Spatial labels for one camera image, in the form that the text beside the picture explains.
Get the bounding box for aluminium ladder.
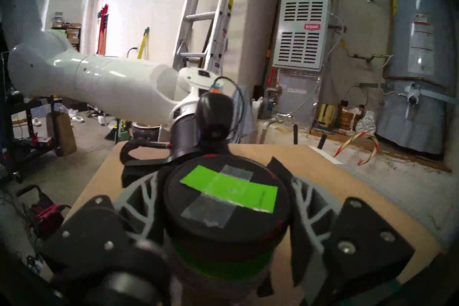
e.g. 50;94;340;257
172;0;248;74

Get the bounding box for brown paper bag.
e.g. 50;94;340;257
47;112;77;157

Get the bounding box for black round tub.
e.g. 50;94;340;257
132;122;161;141

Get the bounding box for yellow container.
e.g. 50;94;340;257
317;104;337;128

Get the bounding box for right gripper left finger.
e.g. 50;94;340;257
39;165;171;284

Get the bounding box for yellow handled tool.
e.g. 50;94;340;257
137;27;150;59

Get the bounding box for wicker basket with handle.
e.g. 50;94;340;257
339;87;370;132

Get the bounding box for wooden platform ledge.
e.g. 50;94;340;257
310;128;452;173

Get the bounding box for grey water heater tank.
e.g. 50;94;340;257
375;0;458;155

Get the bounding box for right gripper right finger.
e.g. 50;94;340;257
267;156;416;297

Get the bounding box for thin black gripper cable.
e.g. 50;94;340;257
214;76;246;125

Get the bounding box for striped candy cane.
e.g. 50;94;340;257
333;131;379;167

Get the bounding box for black lid with green tape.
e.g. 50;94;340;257
163;154;291;273

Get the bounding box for yellow gas line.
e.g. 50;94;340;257
341;40;393;62

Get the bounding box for crumpled aluminium foil lump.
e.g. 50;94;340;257
355;111;376;135

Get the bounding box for red and black power tool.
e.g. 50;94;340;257
16;184;71;238

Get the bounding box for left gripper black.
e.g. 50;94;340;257
121;92;235;188

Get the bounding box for grey Bryant furnace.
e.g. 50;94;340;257
273;0;332;123

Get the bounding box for blue cloth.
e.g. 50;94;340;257
229;87;257;144

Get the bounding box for black utility cart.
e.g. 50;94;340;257
0;94;60;180

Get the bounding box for stacked cardboard boxes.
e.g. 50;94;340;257
50;12;82;52

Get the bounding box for red hanging flag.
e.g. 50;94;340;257
96;4;109;55

